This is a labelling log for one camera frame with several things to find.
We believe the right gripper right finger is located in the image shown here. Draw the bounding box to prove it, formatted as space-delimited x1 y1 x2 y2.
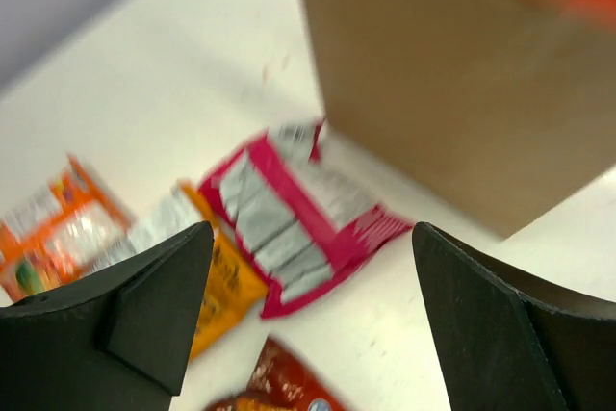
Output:
412 222 615 410

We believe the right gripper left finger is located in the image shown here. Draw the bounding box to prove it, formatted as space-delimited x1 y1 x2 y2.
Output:
1 221 214 410

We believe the red Doritos bag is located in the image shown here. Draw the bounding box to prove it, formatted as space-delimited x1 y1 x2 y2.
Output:
205 336 350 411

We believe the pink snack bag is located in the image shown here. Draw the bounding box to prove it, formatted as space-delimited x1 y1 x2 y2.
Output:
197 120 414 319

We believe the brown paper bag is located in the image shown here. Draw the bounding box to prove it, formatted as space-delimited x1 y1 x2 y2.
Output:
304 0 615 237

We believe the yellow Kettle chips bag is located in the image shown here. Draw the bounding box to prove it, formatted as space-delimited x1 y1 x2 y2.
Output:
127 182 268 360

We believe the orange small snack bag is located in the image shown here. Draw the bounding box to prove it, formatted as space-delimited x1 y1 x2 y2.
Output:
1 155 134 302

